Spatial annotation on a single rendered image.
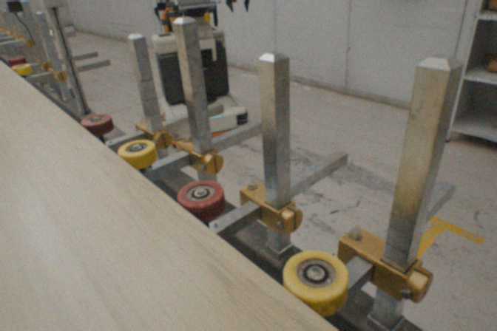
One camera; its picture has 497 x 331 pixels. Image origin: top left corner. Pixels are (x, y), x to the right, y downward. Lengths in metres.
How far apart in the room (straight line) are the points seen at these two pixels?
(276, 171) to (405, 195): 0.24
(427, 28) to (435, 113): 2.91
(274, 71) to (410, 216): 0.28
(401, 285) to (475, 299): 1.22
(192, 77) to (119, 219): 0.33
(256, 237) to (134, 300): 0.41
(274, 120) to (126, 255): 0.31
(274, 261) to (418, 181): 0.39
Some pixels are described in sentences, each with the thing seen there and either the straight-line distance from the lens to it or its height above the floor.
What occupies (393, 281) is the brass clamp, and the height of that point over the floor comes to 0.83.
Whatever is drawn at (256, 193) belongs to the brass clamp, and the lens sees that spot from 0.72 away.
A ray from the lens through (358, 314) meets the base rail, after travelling 0.68.
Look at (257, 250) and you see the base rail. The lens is 0.78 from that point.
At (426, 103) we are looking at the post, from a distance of 0.42.
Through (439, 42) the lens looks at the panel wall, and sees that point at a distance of 3.30.
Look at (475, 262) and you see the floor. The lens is 1.93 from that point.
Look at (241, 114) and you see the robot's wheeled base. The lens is 2.73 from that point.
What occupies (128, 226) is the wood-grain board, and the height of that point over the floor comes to 0.90.
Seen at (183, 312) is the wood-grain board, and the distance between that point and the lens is 0.44.
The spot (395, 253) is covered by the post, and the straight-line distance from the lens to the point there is 0.54.
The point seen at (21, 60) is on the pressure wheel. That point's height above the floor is 0.90.
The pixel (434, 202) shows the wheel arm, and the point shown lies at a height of 0.84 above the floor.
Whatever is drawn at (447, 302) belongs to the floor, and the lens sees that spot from 1.71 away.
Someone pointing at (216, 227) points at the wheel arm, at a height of 0.82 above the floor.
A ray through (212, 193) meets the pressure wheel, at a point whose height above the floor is 0.90.
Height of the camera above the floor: 1.24
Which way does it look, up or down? 30 degrees down
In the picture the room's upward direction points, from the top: 4 degrees counter-clockwise
